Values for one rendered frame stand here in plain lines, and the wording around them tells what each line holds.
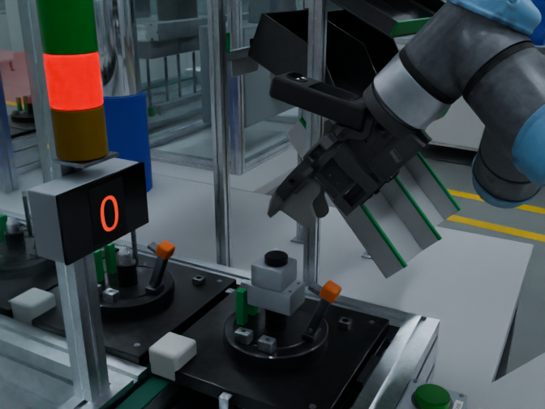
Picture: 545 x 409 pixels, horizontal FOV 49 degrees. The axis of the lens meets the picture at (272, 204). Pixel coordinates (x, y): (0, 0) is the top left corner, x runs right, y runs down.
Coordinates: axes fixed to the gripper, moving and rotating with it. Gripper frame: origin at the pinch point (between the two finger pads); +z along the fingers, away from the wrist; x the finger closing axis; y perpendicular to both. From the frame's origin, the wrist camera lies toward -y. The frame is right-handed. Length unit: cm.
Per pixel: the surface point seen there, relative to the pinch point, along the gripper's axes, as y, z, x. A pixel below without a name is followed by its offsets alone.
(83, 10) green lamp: -22.1, -11.9, -19.2
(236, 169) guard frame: -25, 60, 86
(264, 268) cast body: 5.2, 6.0, -2.0
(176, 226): -18, 56, 46
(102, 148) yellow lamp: -13.6, -2.2, -18.7
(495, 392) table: 40.6, 5.0, 17.7
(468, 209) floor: 57, 105, 317
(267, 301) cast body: 8.5, 9.2, -2.1
